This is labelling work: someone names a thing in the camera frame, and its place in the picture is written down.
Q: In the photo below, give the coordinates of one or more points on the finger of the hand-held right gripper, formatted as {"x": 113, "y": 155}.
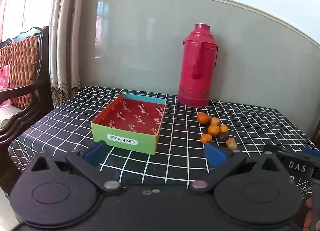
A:
{"x": 308, "y": 151}

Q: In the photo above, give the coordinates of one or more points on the carrot piece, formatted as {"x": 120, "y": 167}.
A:
{"x": 215, "y": 121}

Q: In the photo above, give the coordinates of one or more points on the red thermos flask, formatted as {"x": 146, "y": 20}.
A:
{"x": 197, "y": 71}

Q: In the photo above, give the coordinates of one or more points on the orange woven cushion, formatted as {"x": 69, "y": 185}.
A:
{"x": 22, "y": 66}

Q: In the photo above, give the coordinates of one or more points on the dark wooden chair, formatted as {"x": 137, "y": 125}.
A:
{"x": 37, "y": 96}

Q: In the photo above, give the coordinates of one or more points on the green and red cardboard box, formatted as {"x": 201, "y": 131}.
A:
{"x": 135, "y": 118}

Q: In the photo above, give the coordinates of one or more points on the small orange mandarin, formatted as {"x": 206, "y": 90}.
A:
{"x": 224, "y": 128}

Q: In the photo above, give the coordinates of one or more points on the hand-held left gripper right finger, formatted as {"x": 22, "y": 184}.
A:
{"x": 215, "y": 153}

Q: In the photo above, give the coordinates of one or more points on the person's right hand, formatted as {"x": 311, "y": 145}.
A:
{"x": 310, "y": 207}

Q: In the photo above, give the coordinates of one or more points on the dark purple fruit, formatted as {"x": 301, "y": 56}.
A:
{"x": 223, "y": 136}

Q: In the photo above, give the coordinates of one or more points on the small pale fruit piece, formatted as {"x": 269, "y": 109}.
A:
{"x": 230, "y": 141}
{"x": 232, "y": 146}

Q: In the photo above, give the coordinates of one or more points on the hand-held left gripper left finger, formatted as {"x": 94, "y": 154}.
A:
{"x": 96, "y": 154}

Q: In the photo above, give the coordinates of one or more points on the beige lace curtain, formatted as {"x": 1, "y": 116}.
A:
{"x": 65, "y": 46}

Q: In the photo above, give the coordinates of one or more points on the pink plastic bag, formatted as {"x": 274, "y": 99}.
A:
{"x": 3, "y": 78}

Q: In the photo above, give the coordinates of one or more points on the black checked tablecloth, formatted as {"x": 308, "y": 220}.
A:
{"x": 180, "y": 161}

